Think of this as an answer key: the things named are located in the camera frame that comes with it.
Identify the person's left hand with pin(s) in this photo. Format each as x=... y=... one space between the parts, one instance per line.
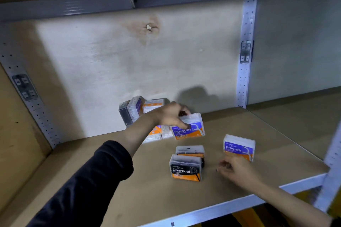
x=166 y=115

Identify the person's right hand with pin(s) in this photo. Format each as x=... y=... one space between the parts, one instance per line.
x=241 y=172

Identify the person's right fingers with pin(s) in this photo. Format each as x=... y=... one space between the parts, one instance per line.
x=223 y=168

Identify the person's left thumb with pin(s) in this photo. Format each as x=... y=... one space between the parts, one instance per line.
x=182 y=125

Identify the purple-label clear floss pick box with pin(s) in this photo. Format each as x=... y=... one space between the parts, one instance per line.
x=195 y=125
x=238 y=145
x=135 y=107

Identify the person's right forearm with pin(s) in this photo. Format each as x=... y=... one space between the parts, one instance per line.
x=290 y=204

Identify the person's left forearm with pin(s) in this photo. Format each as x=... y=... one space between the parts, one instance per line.
x=101 y=171

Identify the white-back clear floss pick box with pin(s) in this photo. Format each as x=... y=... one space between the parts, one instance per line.
x=166 y=131

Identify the black-label clear floss pick box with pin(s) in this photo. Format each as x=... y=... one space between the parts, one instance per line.
x=185 y=169
x=189 y=150
x=124 y=113

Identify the orange-white clear floss pick box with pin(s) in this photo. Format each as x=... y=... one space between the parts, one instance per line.
x=154 y=134
x=153 y=105

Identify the yellow object under shelf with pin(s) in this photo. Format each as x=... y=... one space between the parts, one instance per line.
x=249 y=218

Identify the grey perforated metal shelf upright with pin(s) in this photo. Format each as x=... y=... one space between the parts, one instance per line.
x=29 y=101
x=246 y=24
x=329 y=171

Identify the dark metal shelf bracket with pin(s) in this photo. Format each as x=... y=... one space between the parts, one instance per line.
x=245 y=51
x=24 y=87

